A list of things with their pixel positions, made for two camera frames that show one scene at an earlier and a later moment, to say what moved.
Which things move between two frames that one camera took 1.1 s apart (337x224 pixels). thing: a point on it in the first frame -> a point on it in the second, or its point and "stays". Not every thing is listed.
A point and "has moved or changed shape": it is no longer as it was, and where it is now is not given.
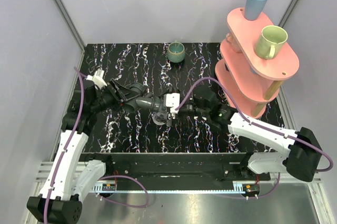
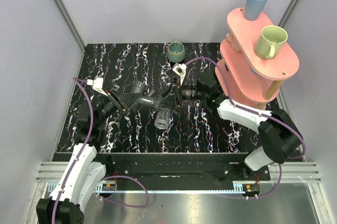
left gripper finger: (129, 95) -> (131, 101)
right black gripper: (174, 123) -> (169, 102)
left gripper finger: (122, 89) -> (125, 95)
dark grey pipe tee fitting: (145, 99) has moved or changed shape
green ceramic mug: (269, 43) stays
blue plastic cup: (256, 0) stays
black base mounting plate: (177, 166) stays
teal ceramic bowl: (176, 52) stays
